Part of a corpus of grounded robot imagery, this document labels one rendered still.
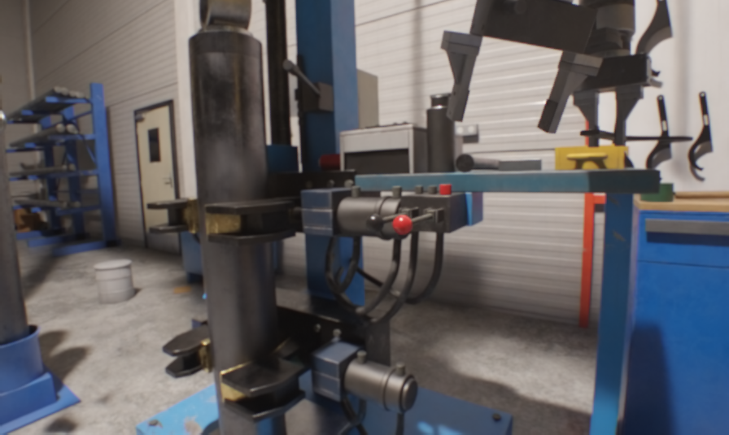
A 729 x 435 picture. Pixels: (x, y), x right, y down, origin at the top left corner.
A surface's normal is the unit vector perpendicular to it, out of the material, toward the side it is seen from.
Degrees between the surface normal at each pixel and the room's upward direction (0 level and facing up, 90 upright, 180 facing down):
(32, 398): 90
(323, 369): 90
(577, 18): 114
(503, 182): 90
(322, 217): 90
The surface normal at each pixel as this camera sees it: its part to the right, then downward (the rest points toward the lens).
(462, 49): 0.10, 0.49
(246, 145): 0.69, 0.05
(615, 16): -0.32, 0.09
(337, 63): 0.83, 0.03
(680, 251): -0.55, 0.10
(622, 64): -0.74, 0.09
